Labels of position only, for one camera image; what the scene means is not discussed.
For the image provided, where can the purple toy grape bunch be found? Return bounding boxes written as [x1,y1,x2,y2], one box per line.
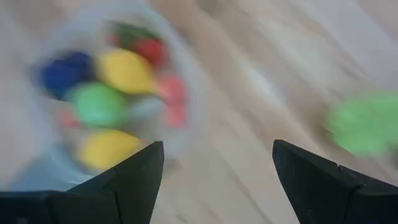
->
[39,51,94,99]

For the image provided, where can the round green toy fruit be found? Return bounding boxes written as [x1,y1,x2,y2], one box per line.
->
[67,81,128,128]

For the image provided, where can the yellow toy lemon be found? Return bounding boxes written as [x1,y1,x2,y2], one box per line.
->
[96,48,159,96]
[76,129,144,170]

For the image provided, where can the clear plastic container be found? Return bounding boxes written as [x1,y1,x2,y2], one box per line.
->
[6,6,212,194]

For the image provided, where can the red toy strawberry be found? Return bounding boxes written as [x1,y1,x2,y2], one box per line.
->
[107,23,169,68]

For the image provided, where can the small pink toy fruit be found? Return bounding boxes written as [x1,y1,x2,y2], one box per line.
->
[164,104,187,130]
[157,74,187,106]
[58,107,80,130]

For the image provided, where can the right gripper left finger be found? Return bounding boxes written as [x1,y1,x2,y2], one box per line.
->
[0,141,165,224]

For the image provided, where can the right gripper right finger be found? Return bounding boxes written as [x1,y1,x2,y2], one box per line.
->
[272,139,398,224]

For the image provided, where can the green leafy vegetable toy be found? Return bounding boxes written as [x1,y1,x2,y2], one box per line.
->
[325,91,398,156]

